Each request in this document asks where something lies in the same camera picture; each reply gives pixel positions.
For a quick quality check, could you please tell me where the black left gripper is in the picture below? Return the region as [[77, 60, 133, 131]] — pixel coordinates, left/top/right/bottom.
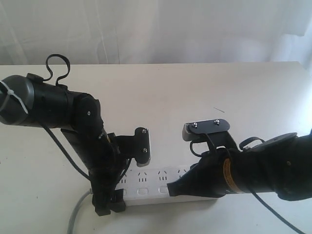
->
[[61, 129, 132, 216]]

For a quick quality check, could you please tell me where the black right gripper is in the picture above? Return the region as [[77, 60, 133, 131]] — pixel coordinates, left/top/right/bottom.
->
[[167, 149, 242, 198]]

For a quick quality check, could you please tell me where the white five-outlet power strip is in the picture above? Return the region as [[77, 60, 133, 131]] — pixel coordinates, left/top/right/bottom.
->
[[116, 166, 210, 207]]

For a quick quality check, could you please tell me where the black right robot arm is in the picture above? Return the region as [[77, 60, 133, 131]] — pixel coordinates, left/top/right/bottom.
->
[[167, 133, 312, 201]]

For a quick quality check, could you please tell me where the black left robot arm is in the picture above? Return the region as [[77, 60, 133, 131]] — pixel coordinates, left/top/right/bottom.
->
[[0, 75, 127, 216]]

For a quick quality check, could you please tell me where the white backdrop curtain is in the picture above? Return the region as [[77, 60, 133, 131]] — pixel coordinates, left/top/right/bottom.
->
[[0, 0, 312, 66]]

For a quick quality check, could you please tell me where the grey power cord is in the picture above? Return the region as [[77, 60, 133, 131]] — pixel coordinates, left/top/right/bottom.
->
[[67, 191, 94, 234]]

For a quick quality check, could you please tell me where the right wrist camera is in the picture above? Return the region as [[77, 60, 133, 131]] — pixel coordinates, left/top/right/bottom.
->
[[182, 118, 238, 151]]

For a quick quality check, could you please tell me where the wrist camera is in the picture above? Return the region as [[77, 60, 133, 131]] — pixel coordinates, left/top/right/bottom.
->
[[116, 127, 151, 167], [182, 118, 238, 151]]

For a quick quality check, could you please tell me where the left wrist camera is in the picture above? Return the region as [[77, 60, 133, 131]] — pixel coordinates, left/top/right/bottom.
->
[[116, 127, 151, 167]]

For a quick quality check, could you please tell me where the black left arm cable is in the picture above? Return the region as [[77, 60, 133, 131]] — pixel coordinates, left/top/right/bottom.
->
[[42, 54, 71, 86]]

